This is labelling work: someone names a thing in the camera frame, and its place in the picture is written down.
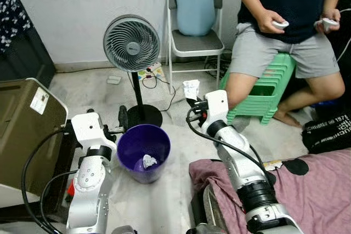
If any black left wrist camera cable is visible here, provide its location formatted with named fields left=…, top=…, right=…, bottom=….
left=21, top=127, right=75, bottom=234

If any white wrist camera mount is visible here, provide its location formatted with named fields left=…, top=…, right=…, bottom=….
left=70, top=112, right=117, bottom=153
left=205, top=89, right=230, bottom=126

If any purple waste bin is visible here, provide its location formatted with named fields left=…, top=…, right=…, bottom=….
left=116, top=124, right=171, bottom=184

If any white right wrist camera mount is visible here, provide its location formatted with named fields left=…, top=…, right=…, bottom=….
left=205, top=89, right=230, bottom=126

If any grey left robot leg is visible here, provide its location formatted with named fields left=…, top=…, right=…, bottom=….
left=110, top=224, right=138, bottom=234

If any grey right robot leg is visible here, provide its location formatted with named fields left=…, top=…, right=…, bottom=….
left=186, top=223, right=228, bottom=234

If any white handheld controller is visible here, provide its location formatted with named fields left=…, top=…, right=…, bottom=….
left=273, top=20, right=290, bottom=30
left=314, top=18, right=336, bottom=33

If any olive brown storage box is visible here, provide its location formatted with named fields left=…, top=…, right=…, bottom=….
left=0, top=78, right=69, bottom=191

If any white power strip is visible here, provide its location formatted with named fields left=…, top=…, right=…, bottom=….
left=137, top=63, right=165, bottom=80

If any grey pedestal fan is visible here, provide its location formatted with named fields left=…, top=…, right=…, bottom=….
left=103, top=15, right=163, bottom=129

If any grey folding chair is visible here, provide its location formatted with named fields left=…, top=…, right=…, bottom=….
left=166, top=0, right=225, bottom=89

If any black bag white lettering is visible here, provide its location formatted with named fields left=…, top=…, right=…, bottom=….
left=302, top=115, right=351, bottom=154

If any grey robot leg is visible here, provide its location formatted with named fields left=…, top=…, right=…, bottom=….
left=186, top=223, right=228, bottom=234
left=110, top=224, right=138, bottom=234

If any light blue cushion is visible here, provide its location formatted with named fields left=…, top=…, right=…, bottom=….
left=173, top=0, right=216, bottom=36

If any black floral cloth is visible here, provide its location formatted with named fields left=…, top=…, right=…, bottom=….
left=0, top=0, right=32, bottom=54

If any person's right hand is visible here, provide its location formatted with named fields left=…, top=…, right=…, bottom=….
left=256, top=9, right=288, bottom=35

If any dark cabinet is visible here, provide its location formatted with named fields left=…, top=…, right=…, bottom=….
left=0, top=26, right=55, bottom=87

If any blue plastic item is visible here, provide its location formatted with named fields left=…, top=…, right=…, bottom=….
left=315, top=100, right=341, bottom=109

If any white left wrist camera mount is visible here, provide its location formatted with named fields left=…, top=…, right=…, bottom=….
left=70, top=112, right=117, bottom=153

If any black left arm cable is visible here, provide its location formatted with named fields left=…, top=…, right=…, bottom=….
left=39, top=169, right=77, bottom=229

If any pink cartoon print blanket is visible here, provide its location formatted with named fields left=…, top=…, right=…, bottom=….
left=189, top=149, right=351, bottom=234

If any person's left hand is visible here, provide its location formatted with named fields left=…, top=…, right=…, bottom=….
left=322, top=8, right=342, bottom=33

